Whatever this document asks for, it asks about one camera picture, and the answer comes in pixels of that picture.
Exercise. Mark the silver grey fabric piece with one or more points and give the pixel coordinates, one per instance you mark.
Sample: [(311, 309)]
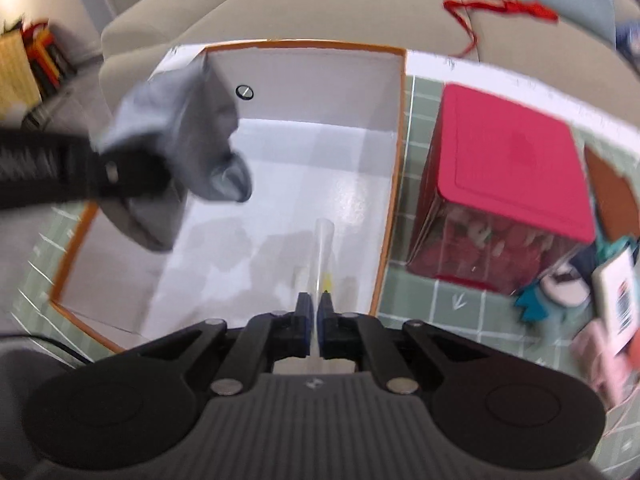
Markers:
[(187, 117)]

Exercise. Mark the teal fabric piece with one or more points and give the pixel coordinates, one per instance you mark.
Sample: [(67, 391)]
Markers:
[(607, 250)]

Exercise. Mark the brown felt piece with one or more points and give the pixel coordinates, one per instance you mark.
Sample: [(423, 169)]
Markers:
[(617, 207)]

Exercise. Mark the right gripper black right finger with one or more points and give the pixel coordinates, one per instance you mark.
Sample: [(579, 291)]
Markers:
[(362, 339)]

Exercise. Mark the beige sofa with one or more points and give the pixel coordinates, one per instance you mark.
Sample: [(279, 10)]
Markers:
[(519, 35)]

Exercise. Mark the white tissue pack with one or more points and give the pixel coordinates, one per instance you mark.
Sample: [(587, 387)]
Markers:
[(615, 290)]

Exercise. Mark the red orange stools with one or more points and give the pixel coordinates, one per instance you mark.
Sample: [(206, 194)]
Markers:
[(50, 65)]

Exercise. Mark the teal felt cutout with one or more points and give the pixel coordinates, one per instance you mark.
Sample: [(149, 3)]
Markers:
[(530, 301)]

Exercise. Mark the clear biohazard plastic bag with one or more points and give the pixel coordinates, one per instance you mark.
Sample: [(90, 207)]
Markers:
[(315, 278)]

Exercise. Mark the red lidded clear box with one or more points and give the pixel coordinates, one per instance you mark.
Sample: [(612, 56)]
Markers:
[(503, 196)]

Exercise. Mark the light pink fabric piece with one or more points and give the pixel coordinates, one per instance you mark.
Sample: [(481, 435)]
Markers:
[(606, 372)]

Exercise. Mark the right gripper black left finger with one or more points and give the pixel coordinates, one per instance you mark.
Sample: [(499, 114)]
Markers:
[(264, 340)]

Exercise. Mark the navy blue fabric band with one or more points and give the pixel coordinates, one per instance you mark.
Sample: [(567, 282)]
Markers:
[(585, 261)]

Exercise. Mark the green grid tablecloth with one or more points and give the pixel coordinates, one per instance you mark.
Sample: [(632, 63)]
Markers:
[(286, 223)]

